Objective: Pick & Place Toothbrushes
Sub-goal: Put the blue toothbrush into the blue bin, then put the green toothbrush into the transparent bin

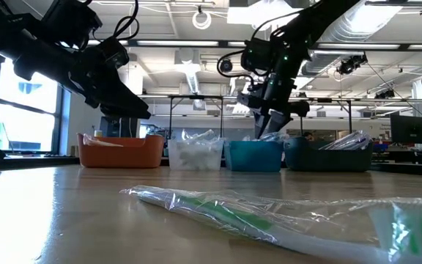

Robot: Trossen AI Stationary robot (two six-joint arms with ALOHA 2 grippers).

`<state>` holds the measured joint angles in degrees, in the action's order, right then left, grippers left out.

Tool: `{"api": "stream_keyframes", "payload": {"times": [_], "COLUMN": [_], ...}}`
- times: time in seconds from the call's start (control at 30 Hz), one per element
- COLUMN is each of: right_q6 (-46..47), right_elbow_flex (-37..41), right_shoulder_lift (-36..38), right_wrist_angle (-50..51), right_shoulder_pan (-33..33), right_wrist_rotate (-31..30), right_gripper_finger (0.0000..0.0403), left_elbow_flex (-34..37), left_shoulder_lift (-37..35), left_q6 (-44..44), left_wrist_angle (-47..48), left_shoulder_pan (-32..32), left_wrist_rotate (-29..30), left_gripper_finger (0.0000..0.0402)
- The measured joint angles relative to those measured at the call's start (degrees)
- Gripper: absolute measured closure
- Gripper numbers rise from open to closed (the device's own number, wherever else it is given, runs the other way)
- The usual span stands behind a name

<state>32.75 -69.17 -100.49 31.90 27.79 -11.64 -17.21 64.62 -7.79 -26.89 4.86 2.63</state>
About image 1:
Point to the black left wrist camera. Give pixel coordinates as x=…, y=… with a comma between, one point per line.
x=114, y=53

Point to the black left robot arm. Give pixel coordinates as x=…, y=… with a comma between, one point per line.
x=13, y=33

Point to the dark office desk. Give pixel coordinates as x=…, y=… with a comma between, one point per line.
x=398, y=155

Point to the orange toothbrush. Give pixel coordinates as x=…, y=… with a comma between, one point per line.
x=101, y=141

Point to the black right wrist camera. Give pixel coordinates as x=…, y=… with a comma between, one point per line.
x=255, y=55

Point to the yellow-green cup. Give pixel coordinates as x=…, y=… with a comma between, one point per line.
x=98, y=133

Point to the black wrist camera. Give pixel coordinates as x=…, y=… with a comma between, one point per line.
x=114, y=53
x=255, y=55

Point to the dark slate plastic bin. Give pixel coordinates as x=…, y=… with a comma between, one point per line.
x=328, y=161

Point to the person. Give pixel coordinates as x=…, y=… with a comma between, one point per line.
x=308, y=136

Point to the black hanging camera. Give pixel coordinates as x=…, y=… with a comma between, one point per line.
x=226, y=65
x=385, y=94
x=346, y=67

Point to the clear plastic bin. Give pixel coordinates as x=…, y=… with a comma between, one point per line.
x=194, y=157

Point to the orange plastic bin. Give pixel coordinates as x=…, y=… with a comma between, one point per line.
x=123, y=154

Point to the overhead light bar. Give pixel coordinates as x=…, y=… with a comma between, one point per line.
x=178, y=43

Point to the black computer monitor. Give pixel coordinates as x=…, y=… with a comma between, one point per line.
x=410, y=129

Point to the dark cabinet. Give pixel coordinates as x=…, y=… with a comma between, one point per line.
x=119, y=128

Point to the white ceiling light panel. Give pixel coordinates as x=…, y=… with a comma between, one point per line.
x=247, y=14

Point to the large window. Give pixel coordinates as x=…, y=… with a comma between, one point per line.
x=24, y=124

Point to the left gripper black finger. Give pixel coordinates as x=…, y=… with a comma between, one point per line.
x=123, y=114
x=123, y=95

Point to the silver ventilation duct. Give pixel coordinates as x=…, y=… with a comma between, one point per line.
x=343, y=22

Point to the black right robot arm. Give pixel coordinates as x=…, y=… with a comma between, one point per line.
x=317, y=22

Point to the black rig frame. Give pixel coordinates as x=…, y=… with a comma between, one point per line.
x=221, y=121
x=349, y=121

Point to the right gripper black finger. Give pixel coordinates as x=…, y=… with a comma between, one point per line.
x=277, y=122
x=262, y=124

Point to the teal plastic bin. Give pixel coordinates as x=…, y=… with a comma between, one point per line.
x=253, y=157

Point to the purple toothbrush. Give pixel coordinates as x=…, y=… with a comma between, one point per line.
x=354, y=139

